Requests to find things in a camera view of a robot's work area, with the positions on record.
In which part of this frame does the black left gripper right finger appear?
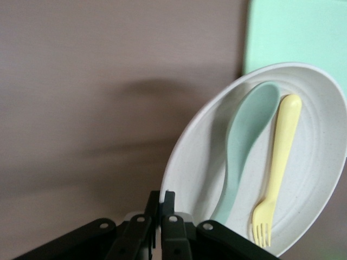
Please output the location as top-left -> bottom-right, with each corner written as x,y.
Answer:
161,190 -> 282,260

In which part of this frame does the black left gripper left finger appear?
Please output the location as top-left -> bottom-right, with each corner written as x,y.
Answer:
12,190 -> 161,260

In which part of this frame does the green plastic spoon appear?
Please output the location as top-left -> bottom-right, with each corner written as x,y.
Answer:
210,82 -> 280,225

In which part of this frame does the round beige plate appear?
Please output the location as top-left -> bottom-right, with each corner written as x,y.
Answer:
161,62 -> 347,258

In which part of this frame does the yellow plastic fork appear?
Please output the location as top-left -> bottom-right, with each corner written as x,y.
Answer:
252,94 -> 303,248

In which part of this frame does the brown table cloth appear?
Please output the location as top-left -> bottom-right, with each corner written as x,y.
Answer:
0,0 -> 347,260

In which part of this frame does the light green rectangular tray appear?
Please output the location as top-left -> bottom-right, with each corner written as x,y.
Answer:
242,0 -> 347,94

